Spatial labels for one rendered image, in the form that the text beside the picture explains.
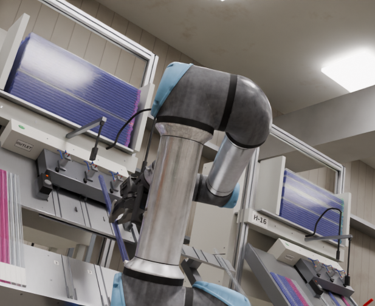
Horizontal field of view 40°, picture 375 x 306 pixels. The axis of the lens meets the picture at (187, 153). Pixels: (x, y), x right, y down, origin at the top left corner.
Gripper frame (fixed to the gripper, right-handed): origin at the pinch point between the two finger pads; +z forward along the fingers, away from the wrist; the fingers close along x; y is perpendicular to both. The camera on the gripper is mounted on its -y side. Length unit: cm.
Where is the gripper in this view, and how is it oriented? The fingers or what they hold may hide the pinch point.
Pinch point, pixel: (114, 223)
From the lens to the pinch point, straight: 159.3
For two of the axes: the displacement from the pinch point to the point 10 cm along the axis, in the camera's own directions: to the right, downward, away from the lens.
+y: -1.5, -7.1, 6.9
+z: -6.3, 6.1, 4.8
